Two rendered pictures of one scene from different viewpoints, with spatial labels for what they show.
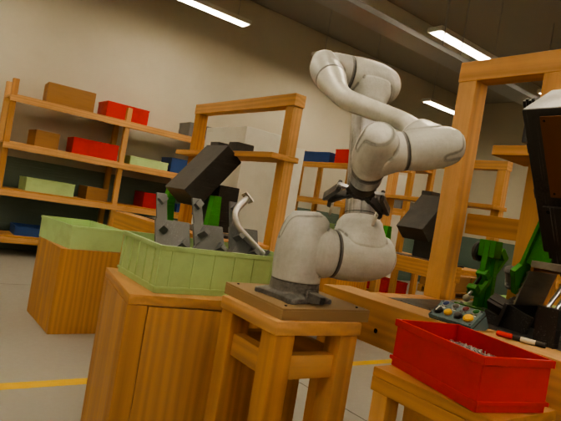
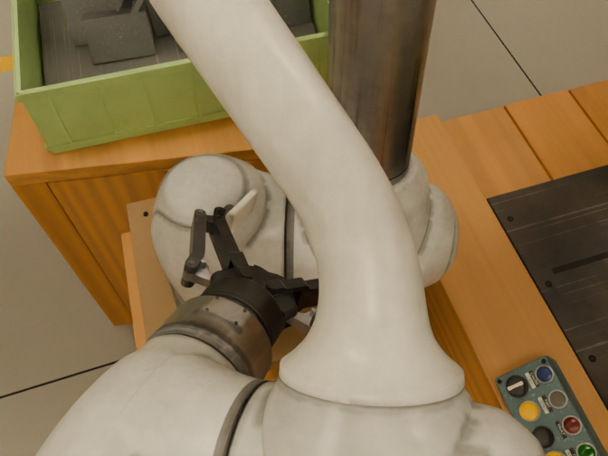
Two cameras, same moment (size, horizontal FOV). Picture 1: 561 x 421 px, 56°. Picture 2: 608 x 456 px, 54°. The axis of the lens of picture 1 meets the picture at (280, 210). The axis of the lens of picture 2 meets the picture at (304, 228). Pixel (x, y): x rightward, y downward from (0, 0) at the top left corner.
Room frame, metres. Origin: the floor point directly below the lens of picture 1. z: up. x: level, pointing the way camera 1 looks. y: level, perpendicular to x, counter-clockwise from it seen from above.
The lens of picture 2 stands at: (1.31, -0.33, 1.73)
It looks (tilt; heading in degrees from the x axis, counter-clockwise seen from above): 59 degrees down; 19
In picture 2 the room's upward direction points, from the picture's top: straight up
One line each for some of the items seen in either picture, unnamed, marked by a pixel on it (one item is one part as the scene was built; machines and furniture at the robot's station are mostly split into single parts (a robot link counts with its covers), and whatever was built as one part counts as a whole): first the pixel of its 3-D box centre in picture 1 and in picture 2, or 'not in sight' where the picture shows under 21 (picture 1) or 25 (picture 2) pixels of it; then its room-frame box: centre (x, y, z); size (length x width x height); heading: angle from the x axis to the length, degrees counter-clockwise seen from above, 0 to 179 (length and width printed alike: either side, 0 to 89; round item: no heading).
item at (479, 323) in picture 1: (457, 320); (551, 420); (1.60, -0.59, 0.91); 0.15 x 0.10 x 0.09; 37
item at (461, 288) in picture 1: (452, 284); not in sight; (10.73, -3.70, 0.22); 1.20 x 0.81 x 0.44; 131
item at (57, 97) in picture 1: (112, 181); not in sight; (7.56, 2.44, 1.14); 3.01 x 0.54 x 2.28; 128
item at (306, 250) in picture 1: (304, 245); (219, 229); (1.65, -0.09, 1.05); 0.18 x 0.16 x 0.22; 107
